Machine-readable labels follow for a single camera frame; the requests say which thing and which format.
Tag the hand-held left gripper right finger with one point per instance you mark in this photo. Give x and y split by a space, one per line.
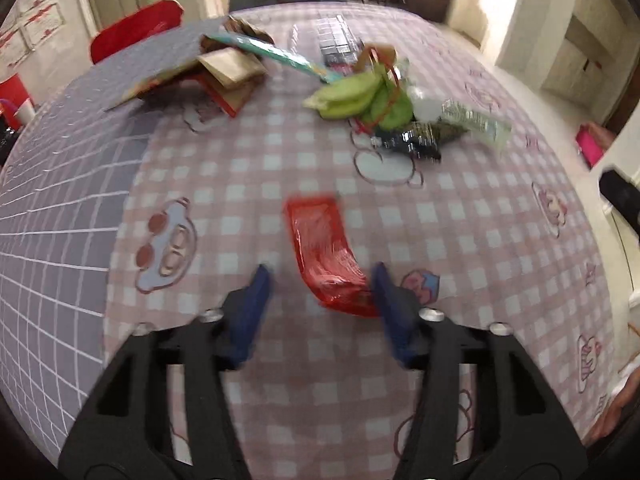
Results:
395 310

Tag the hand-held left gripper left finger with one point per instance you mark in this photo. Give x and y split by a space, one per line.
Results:
250 310

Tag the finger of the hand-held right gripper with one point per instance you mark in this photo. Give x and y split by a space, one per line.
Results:
620 200

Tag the red glossy snack wrapper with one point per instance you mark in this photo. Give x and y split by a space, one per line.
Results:
320 245

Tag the black snack packet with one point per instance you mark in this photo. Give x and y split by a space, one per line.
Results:
410 141

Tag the red bordered packet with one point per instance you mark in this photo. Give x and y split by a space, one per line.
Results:
232 99

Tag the long teal cartoon wrapper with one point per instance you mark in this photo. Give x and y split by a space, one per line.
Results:
280 55

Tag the pink checked tablecloth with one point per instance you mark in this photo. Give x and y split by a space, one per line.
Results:
280 170

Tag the cream built-in cabinet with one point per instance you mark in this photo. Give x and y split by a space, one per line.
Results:
575 60

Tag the clear plastic wrapper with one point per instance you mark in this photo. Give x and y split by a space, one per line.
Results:
475 120

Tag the white plastic piece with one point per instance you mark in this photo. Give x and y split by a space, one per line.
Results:
425 106

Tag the green banana bunch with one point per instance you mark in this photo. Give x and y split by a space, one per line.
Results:
350 95

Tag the grey grid mat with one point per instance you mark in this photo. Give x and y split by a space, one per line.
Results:
65 185

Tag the brown cardboard box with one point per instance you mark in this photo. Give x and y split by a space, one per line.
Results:
230 65

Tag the black packaging tray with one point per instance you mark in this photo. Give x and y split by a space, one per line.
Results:
335 40

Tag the brown crumpled paper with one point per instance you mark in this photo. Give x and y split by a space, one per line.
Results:
247 27

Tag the red chair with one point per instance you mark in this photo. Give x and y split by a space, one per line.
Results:
135 27

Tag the red white container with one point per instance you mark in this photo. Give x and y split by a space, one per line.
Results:
12 92

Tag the wall of certificates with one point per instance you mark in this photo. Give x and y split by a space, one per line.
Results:
40 25

